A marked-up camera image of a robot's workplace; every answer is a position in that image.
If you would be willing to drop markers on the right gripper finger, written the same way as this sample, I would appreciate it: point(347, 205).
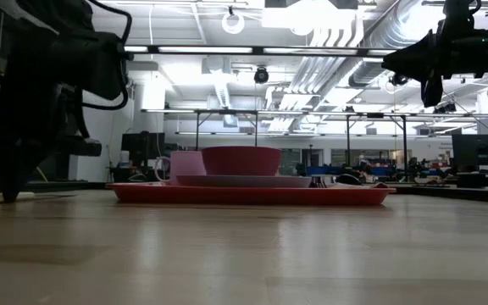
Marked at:
point(415, 51)
point(413, 70)

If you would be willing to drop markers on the blue bin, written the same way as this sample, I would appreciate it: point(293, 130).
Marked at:
point(324, 171)

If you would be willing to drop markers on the white bucket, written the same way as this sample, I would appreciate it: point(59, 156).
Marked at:
point(125, 160)

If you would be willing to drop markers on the black aluminium table frame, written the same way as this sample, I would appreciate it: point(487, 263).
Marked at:
point(460, 195)

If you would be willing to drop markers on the red plastic tray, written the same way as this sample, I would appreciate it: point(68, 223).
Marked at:
point(248, 195)

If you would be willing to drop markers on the person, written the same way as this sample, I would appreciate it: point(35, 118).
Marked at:
point(144, 134)

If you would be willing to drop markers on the black round spotlight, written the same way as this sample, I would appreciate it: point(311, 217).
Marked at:
point(261, 75)
point(398, 80)
point(445, 108)

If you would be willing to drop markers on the black metal table frame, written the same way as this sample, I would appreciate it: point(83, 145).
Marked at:
point(197, 127)
point(404, 135)

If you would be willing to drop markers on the magenta bowl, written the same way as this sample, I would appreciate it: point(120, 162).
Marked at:
point(240, 161)

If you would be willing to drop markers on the lavender round plate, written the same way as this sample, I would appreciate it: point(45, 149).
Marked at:
point(244, 181)

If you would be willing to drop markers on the dark desk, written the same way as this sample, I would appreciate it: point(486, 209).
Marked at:
point(481, 180)

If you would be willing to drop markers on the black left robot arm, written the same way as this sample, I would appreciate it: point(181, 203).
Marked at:
point(57, 14)

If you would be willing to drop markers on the long light bar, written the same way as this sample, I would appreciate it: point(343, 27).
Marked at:
point(206, 50)

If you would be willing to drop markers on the black computer monitor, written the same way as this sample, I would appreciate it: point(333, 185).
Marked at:
point(479, 150)
point(157, 146)

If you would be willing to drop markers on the light pink mug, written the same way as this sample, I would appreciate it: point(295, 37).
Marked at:
point(186, 165)

